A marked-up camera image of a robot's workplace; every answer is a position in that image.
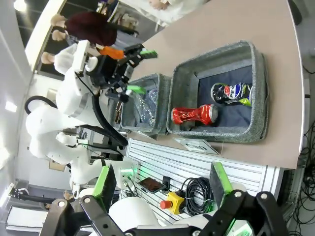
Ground crushed red soda can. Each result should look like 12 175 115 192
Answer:
171 103 219 126

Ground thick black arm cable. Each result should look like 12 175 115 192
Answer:
25 94 128 148

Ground crushed black Pepsi can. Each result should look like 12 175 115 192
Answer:
210 82 254 108

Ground white slotted table panel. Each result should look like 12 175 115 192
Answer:
119 137 282 222

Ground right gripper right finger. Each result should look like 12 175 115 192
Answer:
196 161 290 236

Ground tangled black floor cables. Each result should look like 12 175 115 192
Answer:
294 120 315 223

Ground crushed clear plastic bottle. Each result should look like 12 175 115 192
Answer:
147 88 159 109
125 89 156 126

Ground bystander in white coat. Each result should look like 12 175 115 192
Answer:
40 45 80 75

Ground orange object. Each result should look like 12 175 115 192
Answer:
99 46 124 59

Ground white can label sign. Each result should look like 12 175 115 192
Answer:
173 137 220 155

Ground black smartphone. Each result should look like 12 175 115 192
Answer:
137 177 166 195

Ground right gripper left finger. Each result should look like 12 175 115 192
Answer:
43 164 128 236

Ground large grey felt basket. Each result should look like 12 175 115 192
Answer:
166 40 271 144

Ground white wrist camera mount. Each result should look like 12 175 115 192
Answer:
73 40 99 75

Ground person in maroon sweater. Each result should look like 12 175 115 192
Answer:
50 11 118 48

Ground black plug adapter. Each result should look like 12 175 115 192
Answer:
162 176 172 191

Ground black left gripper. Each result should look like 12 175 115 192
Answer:
88 43 158 102

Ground yellow emergency stop button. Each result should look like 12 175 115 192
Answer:
159 190 186 216

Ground coiled black cable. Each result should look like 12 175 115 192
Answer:
181 177 215 217

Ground small grey felt basket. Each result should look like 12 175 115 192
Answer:
114 73 172 136

